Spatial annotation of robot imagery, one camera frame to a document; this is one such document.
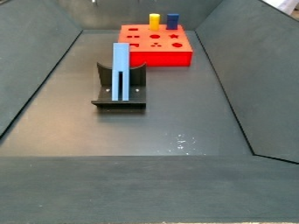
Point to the blue double-square peg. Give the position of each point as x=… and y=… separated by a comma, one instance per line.
x=120, y=72

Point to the black regrasp stand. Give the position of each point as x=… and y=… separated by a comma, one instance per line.
x=136, y=89

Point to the dark blue peg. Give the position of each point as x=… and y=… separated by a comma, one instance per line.
x=172, y=21

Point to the red shape-sorting board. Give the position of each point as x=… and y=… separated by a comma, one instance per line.
x=163, y=48

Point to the yellow cylinder peg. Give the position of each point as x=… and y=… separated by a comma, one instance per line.
x=153, y=21

